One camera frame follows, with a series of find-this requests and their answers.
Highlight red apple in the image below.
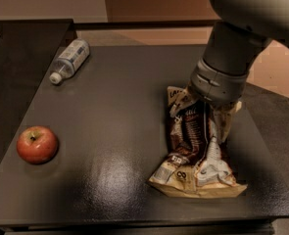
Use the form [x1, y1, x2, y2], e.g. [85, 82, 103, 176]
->
[16, 126, 59, 165]

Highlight clear plastic water bottle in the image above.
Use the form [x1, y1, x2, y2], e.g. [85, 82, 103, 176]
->
[49, 39, 90, 85]

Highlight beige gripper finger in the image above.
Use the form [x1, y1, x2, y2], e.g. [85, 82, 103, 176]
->
[213, 104, 236, 144]
[169, 86, 198, 117]

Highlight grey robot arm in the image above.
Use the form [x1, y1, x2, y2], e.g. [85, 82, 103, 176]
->
[169, 0, 289, 143]

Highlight brown chip bag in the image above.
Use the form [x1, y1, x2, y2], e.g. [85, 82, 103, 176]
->
[147, 85, 249, 199]

